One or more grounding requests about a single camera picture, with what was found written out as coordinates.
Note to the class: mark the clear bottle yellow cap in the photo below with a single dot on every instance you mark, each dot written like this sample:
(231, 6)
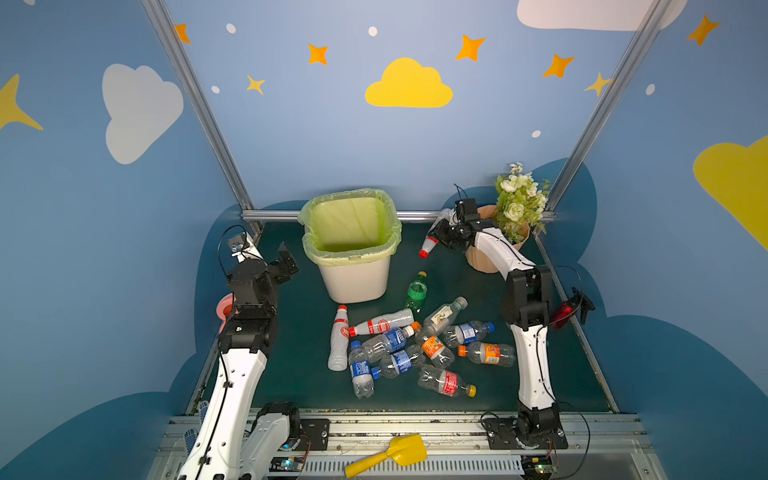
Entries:
(445, 382)

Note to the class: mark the clear bottle blue label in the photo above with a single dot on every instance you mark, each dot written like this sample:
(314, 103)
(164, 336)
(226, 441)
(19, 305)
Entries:
(387, 343)
(399, 362)
(362, 378)

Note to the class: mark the clear bottle orange label middle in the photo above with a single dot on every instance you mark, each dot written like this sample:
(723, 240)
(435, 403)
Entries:
(433, 347)

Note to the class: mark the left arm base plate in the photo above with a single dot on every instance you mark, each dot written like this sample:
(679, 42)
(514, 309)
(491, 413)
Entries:
(313, 435)

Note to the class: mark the pink plastic watering can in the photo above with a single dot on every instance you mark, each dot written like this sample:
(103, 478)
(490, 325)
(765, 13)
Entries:
(224, 309)

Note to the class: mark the yellow plastic shovel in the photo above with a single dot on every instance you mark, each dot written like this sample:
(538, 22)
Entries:
(403, 450)

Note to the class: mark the clear bottle blue label left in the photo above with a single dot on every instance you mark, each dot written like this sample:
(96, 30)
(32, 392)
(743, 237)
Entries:
(362, 378)

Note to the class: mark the tall white bottle red label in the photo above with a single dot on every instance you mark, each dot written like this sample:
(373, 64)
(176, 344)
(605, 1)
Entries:
(339, 340)

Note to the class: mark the white bottle red cap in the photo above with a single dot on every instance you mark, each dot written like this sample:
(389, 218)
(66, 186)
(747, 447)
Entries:
(431, 238)

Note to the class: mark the white perforated cable duct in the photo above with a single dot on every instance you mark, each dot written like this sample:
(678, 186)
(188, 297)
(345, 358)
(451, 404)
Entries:
(437, 467)

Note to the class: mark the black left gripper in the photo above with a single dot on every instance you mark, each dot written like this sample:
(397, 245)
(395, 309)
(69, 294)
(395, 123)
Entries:
(283, 264)

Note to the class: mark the green bin liner bag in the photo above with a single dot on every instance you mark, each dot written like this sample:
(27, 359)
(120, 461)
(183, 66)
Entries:
(350, 228)

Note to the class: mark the white plastic trash bin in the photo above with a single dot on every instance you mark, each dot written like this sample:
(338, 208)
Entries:
(356, 283)

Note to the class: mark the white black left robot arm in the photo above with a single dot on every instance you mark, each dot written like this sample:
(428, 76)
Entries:
(224, 448)

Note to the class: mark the clear bottle blue label upper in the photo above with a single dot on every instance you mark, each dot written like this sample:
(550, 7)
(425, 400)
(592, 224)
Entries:
(387, 343)

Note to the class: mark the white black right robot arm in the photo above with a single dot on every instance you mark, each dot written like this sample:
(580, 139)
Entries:
(526, 309)

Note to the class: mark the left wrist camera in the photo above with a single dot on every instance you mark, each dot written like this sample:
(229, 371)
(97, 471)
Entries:
(242, 247)

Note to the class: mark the clear bottle blue cap right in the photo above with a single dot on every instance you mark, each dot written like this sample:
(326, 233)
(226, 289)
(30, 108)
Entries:
(463, 334)

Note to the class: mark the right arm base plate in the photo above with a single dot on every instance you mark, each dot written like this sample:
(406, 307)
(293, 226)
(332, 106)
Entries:
(501, 435)

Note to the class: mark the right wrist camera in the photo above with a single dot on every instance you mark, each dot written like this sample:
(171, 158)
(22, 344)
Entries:
(466, 211)

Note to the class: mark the clear bottle white cap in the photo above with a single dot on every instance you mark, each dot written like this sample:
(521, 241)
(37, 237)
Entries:
(443, 317)

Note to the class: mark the white artificial flowers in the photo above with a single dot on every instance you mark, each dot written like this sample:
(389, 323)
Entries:
(520, 203)

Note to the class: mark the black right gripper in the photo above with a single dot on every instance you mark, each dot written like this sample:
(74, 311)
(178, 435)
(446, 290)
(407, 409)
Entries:
(447, 231)

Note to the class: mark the clear bottle orange cap right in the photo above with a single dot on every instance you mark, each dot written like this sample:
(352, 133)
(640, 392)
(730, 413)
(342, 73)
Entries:
(481, 353)

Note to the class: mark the blue white work glove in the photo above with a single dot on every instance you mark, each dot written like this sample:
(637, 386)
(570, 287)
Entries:
(191, 434)

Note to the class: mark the green plastic bottle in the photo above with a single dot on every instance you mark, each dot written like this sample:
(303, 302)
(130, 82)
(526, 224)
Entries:
(417, 293)

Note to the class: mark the clear bottle blue label lower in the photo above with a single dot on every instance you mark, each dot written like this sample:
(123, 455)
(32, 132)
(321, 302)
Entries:
(399, 362)

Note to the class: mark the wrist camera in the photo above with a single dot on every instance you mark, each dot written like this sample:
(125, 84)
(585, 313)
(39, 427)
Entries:
(466, 211)
(242, 247)

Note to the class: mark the aluminium rear frame rail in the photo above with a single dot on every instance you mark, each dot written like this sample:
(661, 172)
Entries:
(292, 215)

